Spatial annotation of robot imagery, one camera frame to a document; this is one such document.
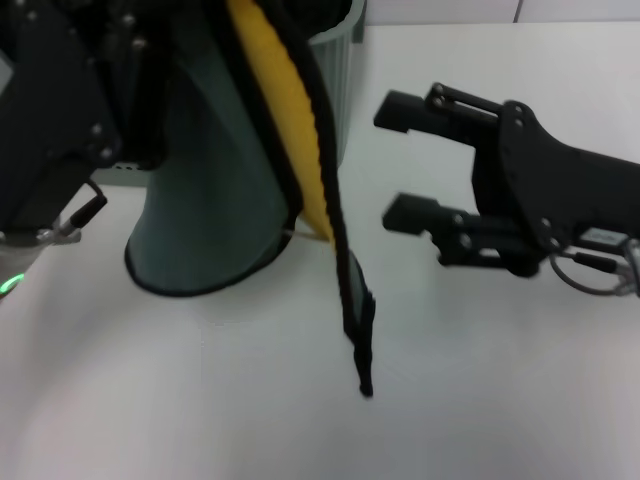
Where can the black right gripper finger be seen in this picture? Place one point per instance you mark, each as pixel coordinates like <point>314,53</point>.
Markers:
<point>405,112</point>

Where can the green perforated plastic storage box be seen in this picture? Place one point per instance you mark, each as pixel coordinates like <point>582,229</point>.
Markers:
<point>340,85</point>

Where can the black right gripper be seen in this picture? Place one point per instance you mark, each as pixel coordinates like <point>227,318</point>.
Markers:
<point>550,190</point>

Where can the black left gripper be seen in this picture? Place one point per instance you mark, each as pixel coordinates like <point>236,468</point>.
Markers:
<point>45,125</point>

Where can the yellow green towel black edge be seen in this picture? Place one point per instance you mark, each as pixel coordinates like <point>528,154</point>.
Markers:
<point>210,200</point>

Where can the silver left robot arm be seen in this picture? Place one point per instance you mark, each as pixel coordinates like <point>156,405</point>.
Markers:
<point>15,260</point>

